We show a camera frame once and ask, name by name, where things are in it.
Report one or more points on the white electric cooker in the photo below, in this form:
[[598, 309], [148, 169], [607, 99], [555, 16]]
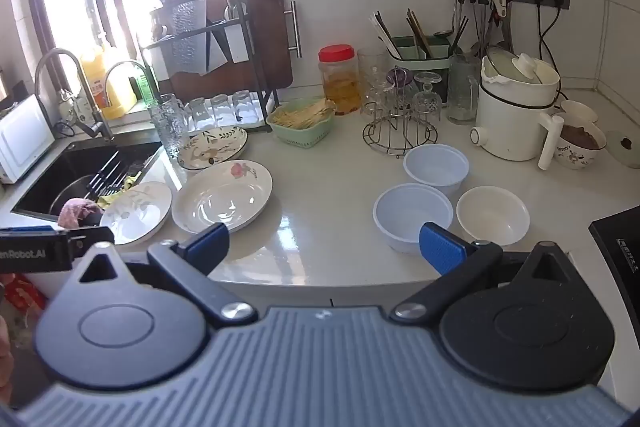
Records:
[[510, 117]]

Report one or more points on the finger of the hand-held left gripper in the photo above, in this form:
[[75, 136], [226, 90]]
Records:
[[92, 238]]

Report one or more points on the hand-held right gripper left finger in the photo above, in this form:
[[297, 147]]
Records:
[[210, 241]]

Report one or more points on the yellow detergent bottle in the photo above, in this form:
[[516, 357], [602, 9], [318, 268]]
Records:
[[112, 92]]

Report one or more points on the grey leaf plate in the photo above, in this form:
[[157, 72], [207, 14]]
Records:
[[135, 212]]

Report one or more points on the black induction cooktop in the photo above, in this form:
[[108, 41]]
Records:
[[620, 247]]

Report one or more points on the bundle of tan sticks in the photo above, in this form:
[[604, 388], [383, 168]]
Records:
[[302, 113]]

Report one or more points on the white ceramic bowl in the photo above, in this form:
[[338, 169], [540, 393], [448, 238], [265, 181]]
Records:
[[492, 214]]

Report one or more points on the purple tinted glass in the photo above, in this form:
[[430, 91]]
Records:
[[400, 79]]

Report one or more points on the textured glass tumbler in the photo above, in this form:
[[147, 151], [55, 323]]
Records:
[[169, 127]]

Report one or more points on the tall clear glass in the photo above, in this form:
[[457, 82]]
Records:
[[372, 69]]

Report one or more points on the bundle of dark chopsticks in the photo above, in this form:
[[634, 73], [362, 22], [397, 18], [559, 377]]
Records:
[[461, 32]]

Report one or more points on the black sink drying rack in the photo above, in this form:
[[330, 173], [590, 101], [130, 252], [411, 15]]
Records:
[[115, 172]]

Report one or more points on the glass pot lid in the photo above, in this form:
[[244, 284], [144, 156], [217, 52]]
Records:
[[625, 149]]

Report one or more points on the short steel faucet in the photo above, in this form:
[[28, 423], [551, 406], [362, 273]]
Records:
[[125, 64]]

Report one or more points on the green utensil holder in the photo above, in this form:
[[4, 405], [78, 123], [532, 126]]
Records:
[[425, 59]]

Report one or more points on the yellow green cloth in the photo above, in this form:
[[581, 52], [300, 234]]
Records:
[[120, 192]]

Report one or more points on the deer and leaf pattern plate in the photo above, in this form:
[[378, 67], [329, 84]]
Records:
[[215, 147]]

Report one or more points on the brown wooden cutting board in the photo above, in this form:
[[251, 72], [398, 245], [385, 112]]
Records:
[[260, 32]]

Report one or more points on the pink flower plate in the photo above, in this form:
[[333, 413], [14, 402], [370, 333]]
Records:
[[220, 202]]

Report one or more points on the translucent plastic bowl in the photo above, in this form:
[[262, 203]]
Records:
[[410, 217], [436, 169]]

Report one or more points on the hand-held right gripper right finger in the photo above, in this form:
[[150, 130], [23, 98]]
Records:
[[440, 249]]

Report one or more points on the light green plastic basket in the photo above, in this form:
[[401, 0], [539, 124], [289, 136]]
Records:
[[300, 137]]

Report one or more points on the white countertop appliance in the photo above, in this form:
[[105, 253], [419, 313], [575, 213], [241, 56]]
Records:
[[22, 147]]

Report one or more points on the plain white bowl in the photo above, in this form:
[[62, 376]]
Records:
[[579, 109]]

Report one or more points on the bundle of white chopsticks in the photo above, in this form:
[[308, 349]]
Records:
[[382, 32]]

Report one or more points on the clear stemmed glass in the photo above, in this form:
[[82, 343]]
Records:
[[428, 97]]

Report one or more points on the hammered steel cleaver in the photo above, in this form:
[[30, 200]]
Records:
[[186, 32]]

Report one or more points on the black kitchen sink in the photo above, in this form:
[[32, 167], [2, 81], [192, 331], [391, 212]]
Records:
[[60, 167]]

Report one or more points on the person's left hand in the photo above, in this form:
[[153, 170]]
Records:
[[5, 357]]

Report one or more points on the red lid plastic jar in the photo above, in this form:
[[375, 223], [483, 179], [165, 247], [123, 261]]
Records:
[[340, 79]]

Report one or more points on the red printed bag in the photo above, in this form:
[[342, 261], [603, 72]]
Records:
[[22, 294]]

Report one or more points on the tall steel spring faucet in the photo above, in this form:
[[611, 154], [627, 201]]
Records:
[[85, 92]]

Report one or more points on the green plastic bottle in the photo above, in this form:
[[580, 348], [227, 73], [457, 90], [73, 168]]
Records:
[[145, 84]]

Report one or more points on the patterned ceramic bowl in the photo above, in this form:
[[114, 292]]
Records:
[[580, 147]]

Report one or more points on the black metal dish rack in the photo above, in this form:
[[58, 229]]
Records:
[[240, 27]]

